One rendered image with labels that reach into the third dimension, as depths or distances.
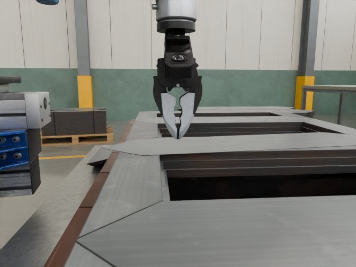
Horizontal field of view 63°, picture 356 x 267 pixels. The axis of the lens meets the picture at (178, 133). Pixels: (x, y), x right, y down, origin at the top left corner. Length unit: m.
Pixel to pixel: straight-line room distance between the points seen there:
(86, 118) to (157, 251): 4.75
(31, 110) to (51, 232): 0.31
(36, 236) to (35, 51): 7.25
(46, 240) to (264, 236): 0.53
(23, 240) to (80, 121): 4.32
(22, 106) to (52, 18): 7.11
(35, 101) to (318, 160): 0.71
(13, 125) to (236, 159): 0.56
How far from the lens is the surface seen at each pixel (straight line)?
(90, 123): 5.02
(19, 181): 0.89
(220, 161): 0.67
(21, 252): 0.72
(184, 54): 0.47
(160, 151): 0.66
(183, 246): 0.31
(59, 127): 5.07
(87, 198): 0.55
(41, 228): 0.80
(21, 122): 0.85
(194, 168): 0.66
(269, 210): 0.39
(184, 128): 0.55
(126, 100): 7.71
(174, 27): 0.54
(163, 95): 0.54
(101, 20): 7.81
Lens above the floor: 1.03
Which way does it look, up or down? 10 degrees down
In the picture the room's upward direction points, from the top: straight up
